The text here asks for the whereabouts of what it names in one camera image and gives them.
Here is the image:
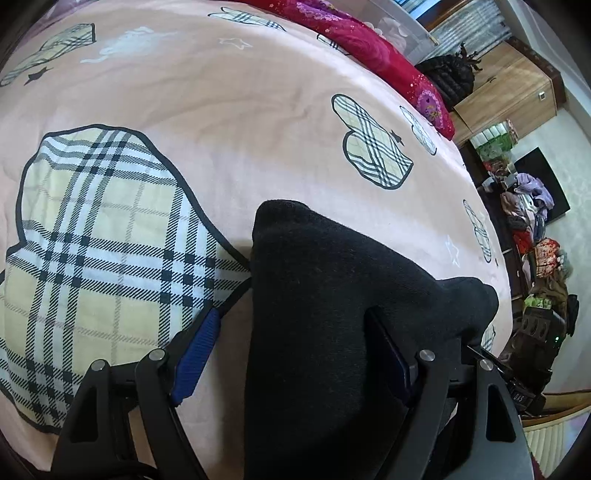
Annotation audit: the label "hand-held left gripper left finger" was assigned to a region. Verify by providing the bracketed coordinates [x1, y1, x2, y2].
[50, 307, 222, 480]

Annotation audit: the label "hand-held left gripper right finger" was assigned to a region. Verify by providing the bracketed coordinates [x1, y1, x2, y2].
[366, 307, 533, 480]

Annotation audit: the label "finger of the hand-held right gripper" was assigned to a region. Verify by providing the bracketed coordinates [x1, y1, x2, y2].
[464, 344, 509, 383]

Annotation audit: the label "black pants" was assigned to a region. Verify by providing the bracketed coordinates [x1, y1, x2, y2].
[244, 198, 500, 480]

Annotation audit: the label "cream ribbed cloth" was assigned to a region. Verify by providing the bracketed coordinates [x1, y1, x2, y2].
[522, 418, 583, 480]

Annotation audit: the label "dark low cabinet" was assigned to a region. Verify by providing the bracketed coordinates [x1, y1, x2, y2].
[457, 138, 529, 296]

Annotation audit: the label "pile of clothes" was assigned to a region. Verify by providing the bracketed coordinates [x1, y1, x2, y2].
[482, 159, 581, 319]

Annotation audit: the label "black television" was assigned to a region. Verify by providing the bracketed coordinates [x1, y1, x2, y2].
[512, 147, 573, 223]

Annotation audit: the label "stack of green white packs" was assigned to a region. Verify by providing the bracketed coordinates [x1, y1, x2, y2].
[471, 118, 520, 161]

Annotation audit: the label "pink plaid-heart bed sheet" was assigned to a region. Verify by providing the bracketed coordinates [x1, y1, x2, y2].
[0, 0, 514, 474]

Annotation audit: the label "wooden wardrobe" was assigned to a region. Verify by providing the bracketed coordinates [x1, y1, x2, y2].
[434, 36, 567, 136]

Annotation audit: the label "black puffer jacket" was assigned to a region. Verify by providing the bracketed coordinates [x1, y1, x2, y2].
[414, 44, 484, 110]

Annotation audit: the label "pale curtain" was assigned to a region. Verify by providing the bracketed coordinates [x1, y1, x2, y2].
[427, 0, 512, 48]

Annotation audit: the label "red floral quilt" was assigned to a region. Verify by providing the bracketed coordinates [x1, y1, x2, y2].
[240, 0, 456, 141]

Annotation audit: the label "grey mesh bed guard rail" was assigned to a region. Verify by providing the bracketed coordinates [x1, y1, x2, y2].
[355, 0, 439, 65]

